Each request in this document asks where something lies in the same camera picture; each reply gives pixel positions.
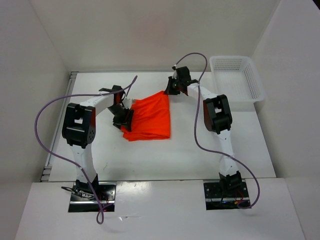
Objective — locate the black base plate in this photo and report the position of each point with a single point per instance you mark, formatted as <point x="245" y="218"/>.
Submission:
<point x="214" y="192"/>
<point x="106" y="194"/>

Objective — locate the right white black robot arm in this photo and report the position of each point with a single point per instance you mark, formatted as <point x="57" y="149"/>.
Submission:
<point x="217" y="119"/>

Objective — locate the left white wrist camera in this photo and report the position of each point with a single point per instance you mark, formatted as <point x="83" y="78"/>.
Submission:
<point x="128" y="102"/>

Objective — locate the white perforated plastic basket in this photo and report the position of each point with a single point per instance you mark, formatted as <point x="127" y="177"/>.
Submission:
<point x="237" y="77"/>

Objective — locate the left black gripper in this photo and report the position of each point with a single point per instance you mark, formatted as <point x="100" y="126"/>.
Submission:
<point x="127" y="117"/>

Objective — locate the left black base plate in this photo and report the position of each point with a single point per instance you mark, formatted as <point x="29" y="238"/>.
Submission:
<point x="106" y="194"/>

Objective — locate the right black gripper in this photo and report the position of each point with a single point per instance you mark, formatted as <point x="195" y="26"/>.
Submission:
<point x="169" y="90"/>

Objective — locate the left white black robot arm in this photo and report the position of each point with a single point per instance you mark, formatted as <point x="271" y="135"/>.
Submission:
<point x="79" y="130"/>

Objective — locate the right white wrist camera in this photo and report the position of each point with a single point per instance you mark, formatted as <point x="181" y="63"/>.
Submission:
<point x="176" y="71"/>

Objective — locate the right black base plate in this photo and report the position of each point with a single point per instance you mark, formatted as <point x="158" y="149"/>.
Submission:
<point x="214" y="192"/>

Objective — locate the orange mesh shorts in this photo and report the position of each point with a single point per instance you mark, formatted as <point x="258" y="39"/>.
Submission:
<point x="151" y="119"/>

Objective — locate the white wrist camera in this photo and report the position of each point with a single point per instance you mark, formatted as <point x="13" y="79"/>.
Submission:
<point x="128" y="102"/>
<point x="176" y="71"/>

